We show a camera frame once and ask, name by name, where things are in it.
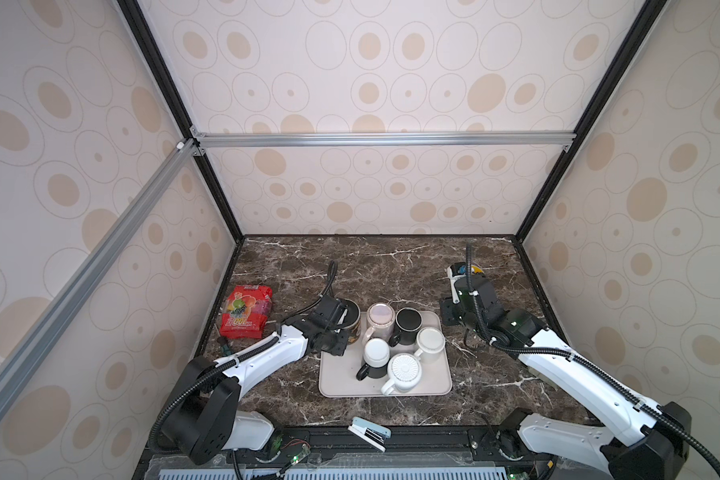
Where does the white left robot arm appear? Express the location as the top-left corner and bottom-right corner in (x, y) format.
(147, 294), (360, 465)

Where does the green handled screwdriver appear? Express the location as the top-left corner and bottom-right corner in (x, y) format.
(216, 336), (234, 360)

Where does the white ribbed mug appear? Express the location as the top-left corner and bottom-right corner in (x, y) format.
(380, 353), (423, 396)

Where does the black skull mug red inside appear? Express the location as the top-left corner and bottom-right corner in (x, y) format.
(336, 299), (361, 345)

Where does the light blue white stapler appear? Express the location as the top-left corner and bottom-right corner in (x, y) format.
(348, 417), (392, 452)

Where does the small black mug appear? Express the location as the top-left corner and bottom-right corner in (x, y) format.
(388, 307), (422, 347)

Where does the cream white mug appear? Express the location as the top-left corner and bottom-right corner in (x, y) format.
(414, 327), (446, 363)

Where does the black and white mug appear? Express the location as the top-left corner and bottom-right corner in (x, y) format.
(355, 338), (391, 381)

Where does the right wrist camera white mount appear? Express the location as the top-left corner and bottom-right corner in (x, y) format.
(446, 262), (469, 304)

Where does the beige plastic tray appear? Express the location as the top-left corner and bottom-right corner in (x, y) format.
(319, 303), (452, 398)

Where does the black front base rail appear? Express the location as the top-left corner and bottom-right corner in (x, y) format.
(133, 424), (649, 480)

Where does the red snack bag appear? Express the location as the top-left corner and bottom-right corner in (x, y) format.
(220, 285), (273, 340)

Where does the pink ceramic mug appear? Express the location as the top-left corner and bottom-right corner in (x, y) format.
(362, 303), (395, 344)

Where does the blue butterfly mug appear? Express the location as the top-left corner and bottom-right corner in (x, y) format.
(448, 262), (484, 278)

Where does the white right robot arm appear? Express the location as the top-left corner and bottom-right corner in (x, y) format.
(440, 263), (720, 479)

